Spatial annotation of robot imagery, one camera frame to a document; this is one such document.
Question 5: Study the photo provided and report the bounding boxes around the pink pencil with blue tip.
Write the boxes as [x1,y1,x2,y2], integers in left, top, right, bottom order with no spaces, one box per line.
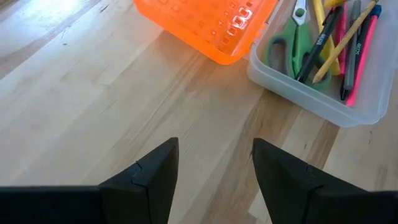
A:
[345,4,382,107]

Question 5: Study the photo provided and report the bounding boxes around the wooden pencil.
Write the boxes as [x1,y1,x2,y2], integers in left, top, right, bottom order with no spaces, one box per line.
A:
[312,0,379,85]

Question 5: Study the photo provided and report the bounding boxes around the grey pen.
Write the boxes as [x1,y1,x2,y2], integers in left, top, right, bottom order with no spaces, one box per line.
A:
[343,0,362,91]

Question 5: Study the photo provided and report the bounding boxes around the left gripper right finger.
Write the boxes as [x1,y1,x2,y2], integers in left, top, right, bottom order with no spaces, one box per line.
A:
[251,138,398,224]

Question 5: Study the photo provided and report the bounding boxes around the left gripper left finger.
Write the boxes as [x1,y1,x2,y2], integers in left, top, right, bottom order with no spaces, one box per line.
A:
[0,137,180,224]

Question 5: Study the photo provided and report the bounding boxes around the yellow highlighter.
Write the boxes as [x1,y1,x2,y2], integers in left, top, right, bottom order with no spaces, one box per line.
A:
[312,0,341,77]
[323,0,346,9]

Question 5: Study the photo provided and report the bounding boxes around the pink highlighter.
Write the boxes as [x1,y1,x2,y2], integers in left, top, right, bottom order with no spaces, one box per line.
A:
[335,2,349,77]

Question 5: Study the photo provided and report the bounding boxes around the clear box with orange lid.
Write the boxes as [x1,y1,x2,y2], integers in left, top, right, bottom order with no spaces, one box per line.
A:
[133,0,398,128]

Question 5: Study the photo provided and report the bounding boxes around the black pen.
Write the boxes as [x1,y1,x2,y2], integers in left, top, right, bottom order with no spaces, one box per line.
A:
[340,15,373,101]
[295,6,345,83]

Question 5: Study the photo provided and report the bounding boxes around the green scissors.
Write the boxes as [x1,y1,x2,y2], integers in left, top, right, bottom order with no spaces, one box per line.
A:
[264,0,332,91]

